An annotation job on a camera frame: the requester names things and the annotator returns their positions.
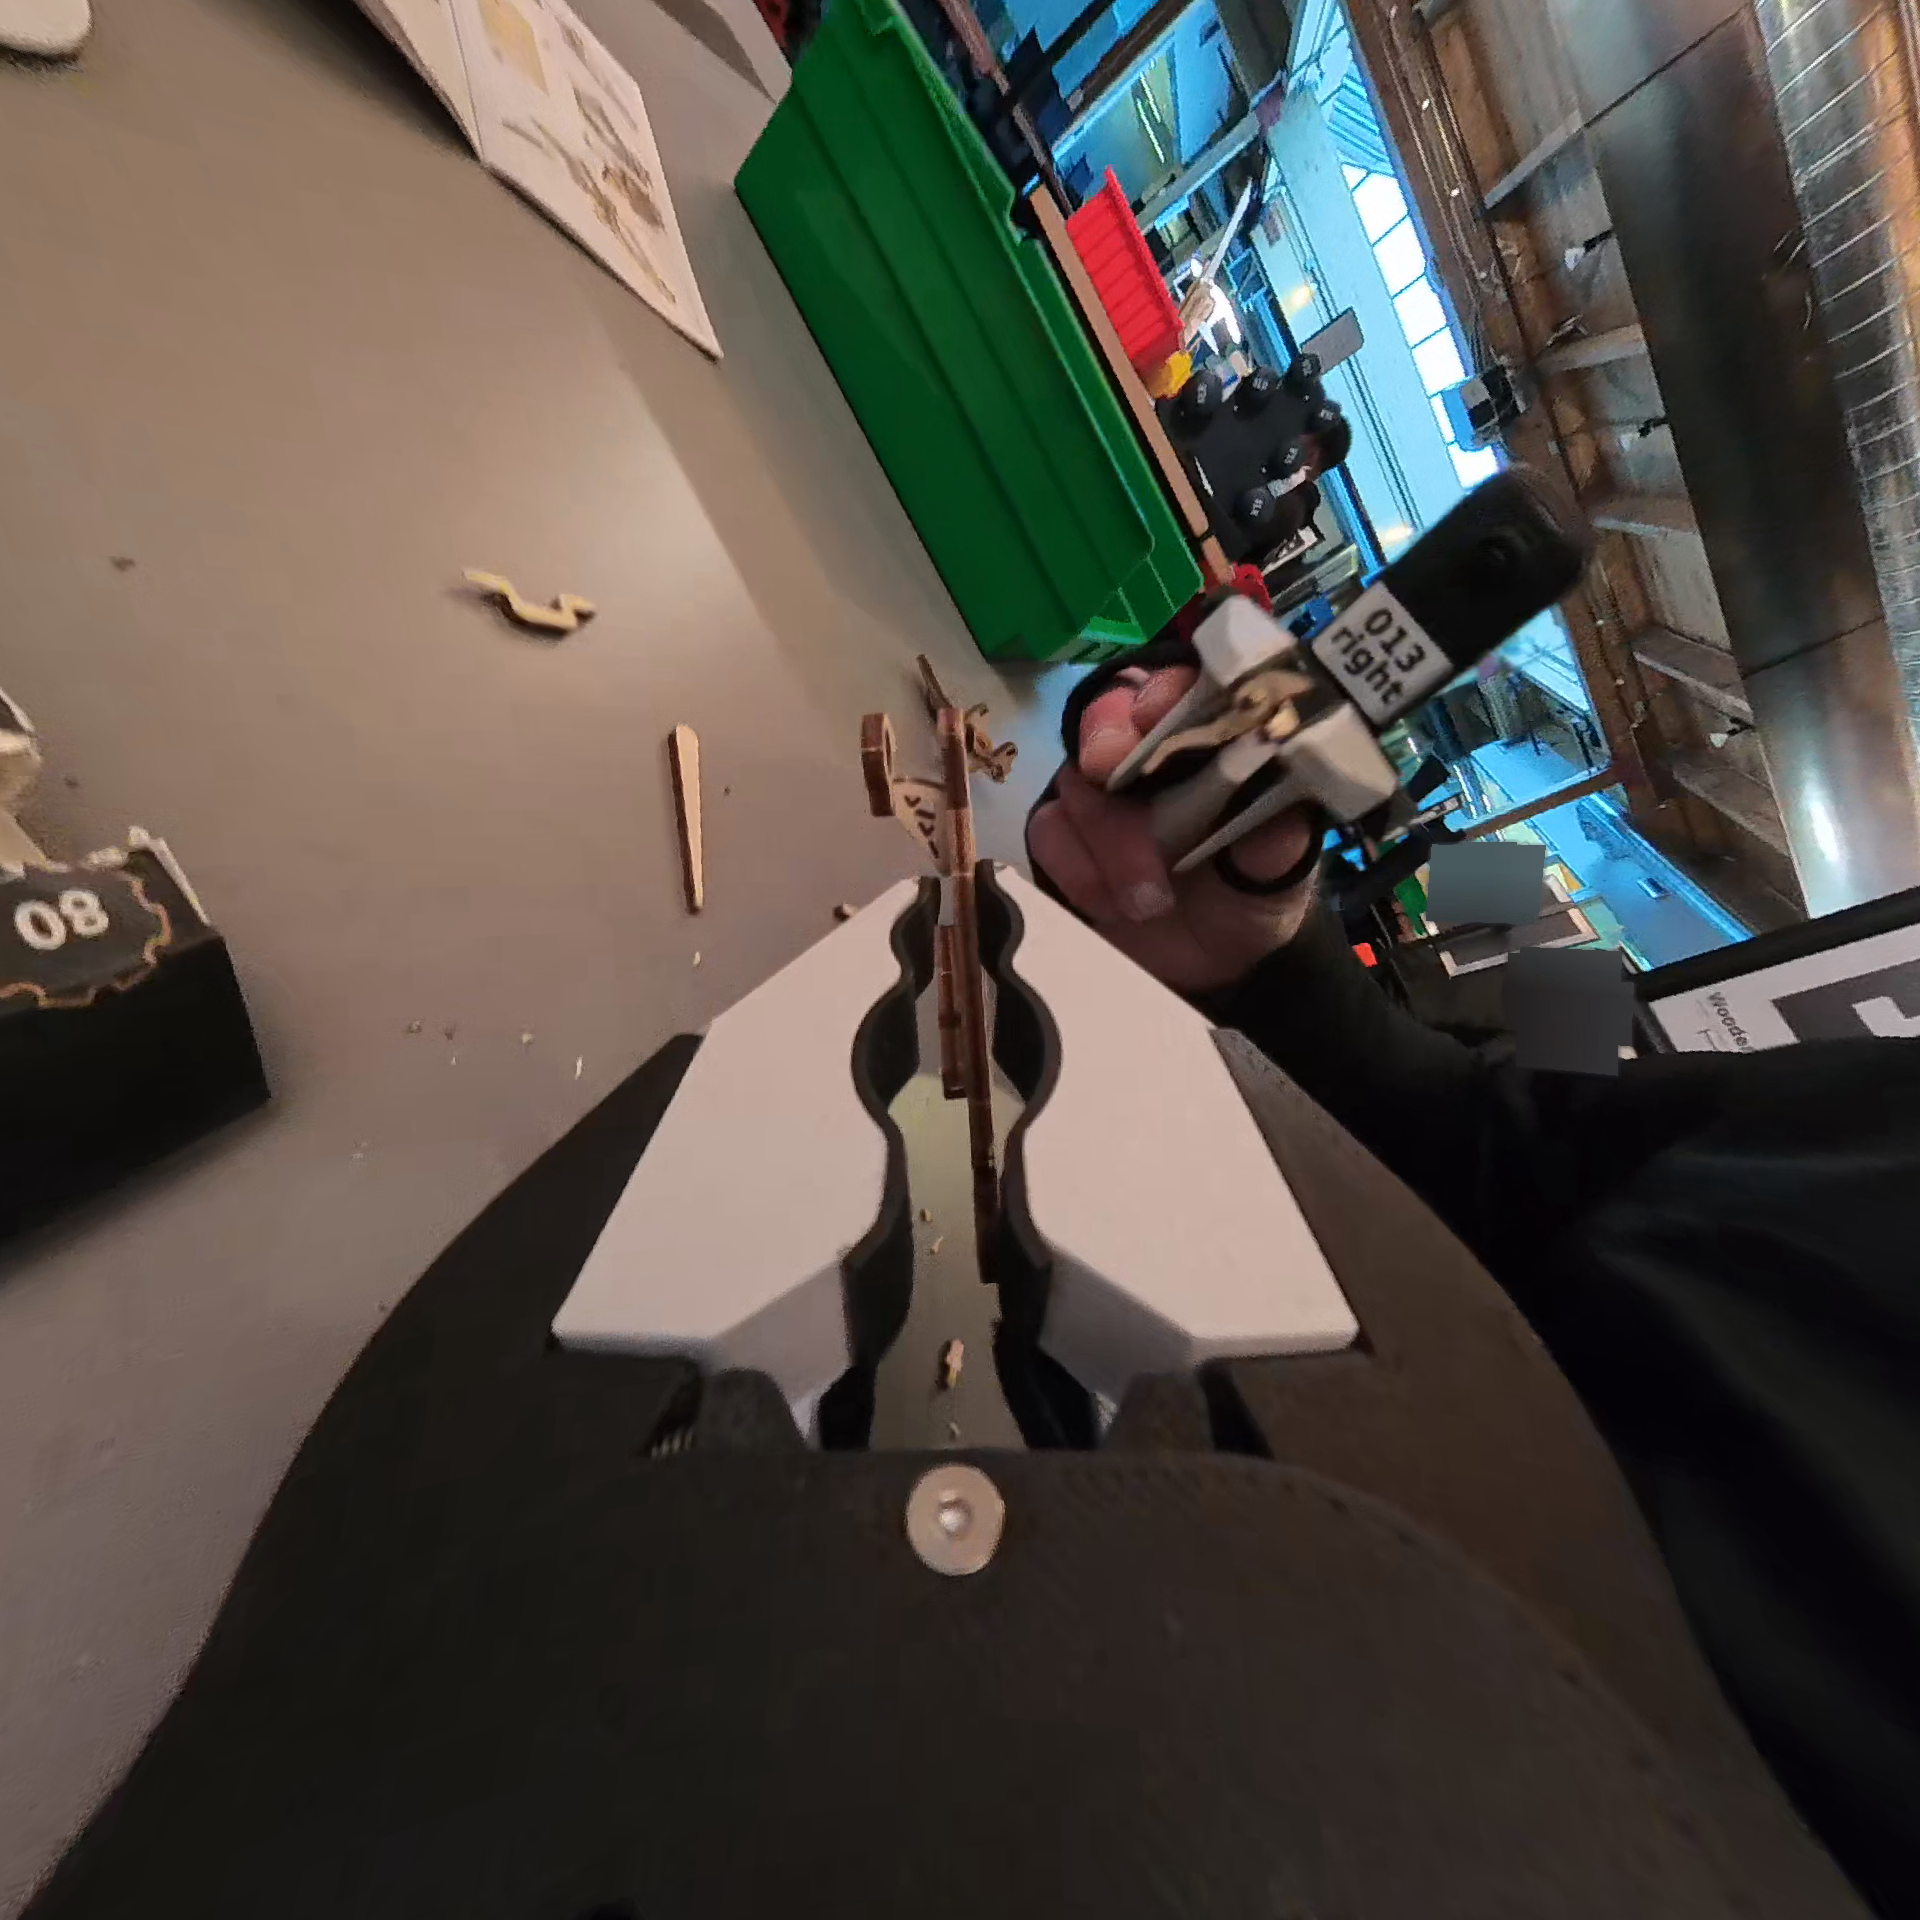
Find person's right forearm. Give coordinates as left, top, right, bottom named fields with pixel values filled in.
left=1192, top=892, right=1654, bottom=1158

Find person's right hand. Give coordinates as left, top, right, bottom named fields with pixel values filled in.
left=1028, top=665, right=1326, bottom=997

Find pointed wooden stick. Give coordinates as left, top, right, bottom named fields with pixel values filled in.
left=667, top=726, right=708, bottom=915

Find instruction booklet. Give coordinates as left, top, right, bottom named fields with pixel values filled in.
left=357, top=0, right=726, bottom=363

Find stacked green plastic bins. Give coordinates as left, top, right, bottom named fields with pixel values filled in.
left=733, top=0, right=1206, bottom=667

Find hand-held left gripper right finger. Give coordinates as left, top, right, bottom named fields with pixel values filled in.
left=975, top=863, right=1359, bottom=1450

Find silver ventilation duct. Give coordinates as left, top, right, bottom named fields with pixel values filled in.
left=1592, top=0, right=1920, bottom=921

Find squiggle-shaped wooden part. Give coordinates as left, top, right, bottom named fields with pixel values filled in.
left=462, top=569, right=598, bottom=638

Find wooden workbench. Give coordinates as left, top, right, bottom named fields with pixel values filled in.
left=1026, top=183, right=1249, bottom=592

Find cluster of black round weights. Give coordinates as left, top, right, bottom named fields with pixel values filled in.
left=1160, top=354, right=1355, bottom=561

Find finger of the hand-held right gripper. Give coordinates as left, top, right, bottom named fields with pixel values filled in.
left=1107, top=594, right=1311, bottom=789
left=1154, top=702, right=1402, bottom=877

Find black framed white sign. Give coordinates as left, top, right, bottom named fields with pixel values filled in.
left=1632, top=927, right=1920, bottom=1057

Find red plastic bin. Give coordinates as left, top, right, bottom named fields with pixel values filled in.
left=1063, top=169, right=1189, bottom=365

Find wooden model frame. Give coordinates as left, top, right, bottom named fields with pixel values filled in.
left=859, top=656, right=1026, bottom=1287

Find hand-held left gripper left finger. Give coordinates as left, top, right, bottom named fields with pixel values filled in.
left=553, top=879, right=921, bottom=1450

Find black product box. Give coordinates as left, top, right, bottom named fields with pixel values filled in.
left=0, top=689, right=272, bottom=1251

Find person's black clothing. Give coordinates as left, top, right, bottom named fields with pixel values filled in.
left=1320, top=1036, right=1920, bottom=1920

